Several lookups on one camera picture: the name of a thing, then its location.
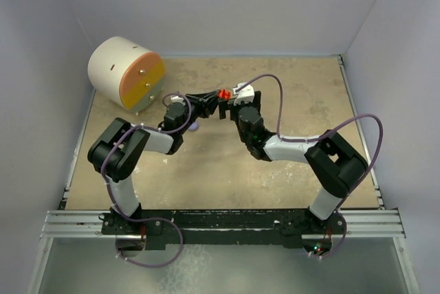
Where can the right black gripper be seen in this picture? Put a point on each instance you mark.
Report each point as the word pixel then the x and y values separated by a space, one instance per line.
pixel 229 105

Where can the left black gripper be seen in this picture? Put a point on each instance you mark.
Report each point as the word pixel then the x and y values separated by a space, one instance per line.
pixel 205 103

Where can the orange earbud charging case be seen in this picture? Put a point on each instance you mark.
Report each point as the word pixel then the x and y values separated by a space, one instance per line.
pixel 224 94

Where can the purple earbud charging case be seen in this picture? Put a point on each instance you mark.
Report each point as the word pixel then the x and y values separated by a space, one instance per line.
pixel 193 127

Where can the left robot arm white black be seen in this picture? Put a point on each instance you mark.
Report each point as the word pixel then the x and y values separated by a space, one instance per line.
pixel 115 154

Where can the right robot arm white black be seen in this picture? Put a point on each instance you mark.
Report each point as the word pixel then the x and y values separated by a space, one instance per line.
pixel 335 163

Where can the round white drawer cabinet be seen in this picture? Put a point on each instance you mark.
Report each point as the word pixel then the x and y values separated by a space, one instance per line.
pixel 128 74

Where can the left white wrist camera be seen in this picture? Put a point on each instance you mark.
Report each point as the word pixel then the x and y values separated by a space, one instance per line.
pixel 172 98

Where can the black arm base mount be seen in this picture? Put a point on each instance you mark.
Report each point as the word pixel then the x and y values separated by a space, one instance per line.
pixel 290 228

